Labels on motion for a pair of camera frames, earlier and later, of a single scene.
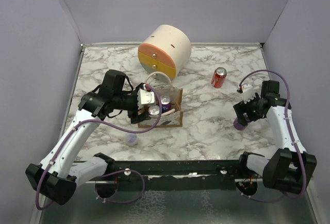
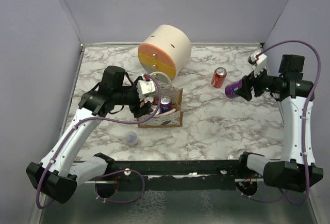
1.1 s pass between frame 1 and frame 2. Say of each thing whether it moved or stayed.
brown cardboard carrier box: stayed
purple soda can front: stayed
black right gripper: moved
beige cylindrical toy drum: stayed
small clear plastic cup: stayed
